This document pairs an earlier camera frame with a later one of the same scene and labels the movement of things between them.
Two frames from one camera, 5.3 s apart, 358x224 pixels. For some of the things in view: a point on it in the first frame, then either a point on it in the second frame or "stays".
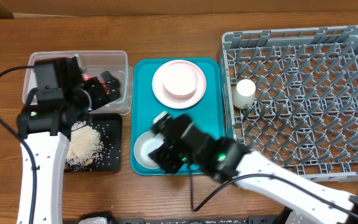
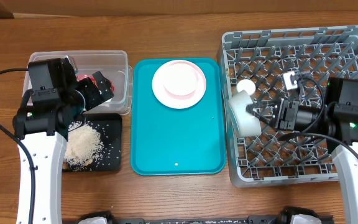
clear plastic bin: [96, 63] stays
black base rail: [278, 219] stays
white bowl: [145, 144] -> [248, 124]
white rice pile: [86, 146] stays
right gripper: [165, 140] -> [284, 114]
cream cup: [243, 96] stays
